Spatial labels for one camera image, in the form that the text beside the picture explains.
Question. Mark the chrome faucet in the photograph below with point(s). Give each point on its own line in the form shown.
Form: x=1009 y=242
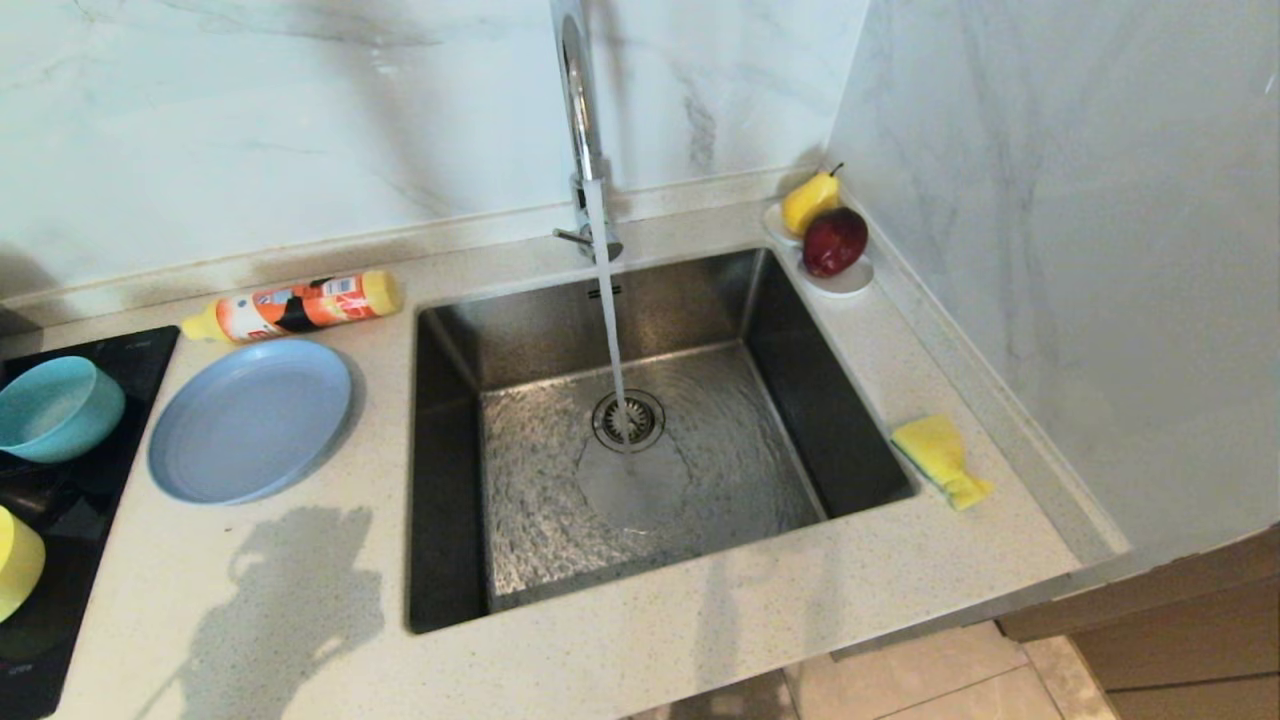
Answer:
x=578 y=100

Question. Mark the yellow sponge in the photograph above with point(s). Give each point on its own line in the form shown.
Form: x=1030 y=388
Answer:
x=935 y=450

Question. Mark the orange dish soap bottle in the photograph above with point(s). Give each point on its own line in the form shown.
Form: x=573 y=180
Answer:
x=300 y=305

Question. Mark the gray plate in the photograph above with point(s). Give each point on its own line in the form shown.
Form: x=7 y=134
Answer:
x=250 y=420

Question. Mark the teal bowl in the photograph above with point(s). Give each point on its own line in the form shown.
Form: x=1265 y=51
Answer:
x=55 y=405

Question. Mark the yellow-green bowl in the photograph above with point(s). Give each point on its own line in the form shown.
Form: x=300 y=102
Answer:
x=18 y=565

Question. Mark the metal sink drain strainer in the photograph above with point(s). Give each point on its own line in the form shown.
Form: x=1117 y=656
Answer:
x=648 y=420

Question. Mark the stainless steel sink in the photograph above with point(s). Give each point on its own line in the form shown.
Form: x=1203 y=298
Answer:
x=760 y=460

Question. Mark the running water stream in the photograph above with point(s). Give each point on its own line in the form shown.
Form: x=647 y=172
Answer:
x=608 y=320

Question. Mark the small white fruit dish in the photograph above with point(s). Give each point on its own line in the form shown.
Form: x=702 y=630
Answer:
x=850 y=285

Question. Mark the dark red apple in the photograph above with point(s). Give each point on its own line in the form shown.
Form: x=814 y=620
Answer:
x=835 y=243

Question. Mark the yellow pear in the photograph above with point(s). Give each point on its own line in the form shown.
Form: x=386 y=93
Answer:
x=808 y=202

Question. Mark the light wooden cabinet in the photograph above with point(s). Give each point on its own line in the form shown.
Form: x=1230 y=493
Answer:
x=1200 y=640

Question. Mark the black induction cooktop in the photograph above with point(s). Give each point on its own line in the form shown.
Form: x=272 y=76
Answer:
x=60 y=600

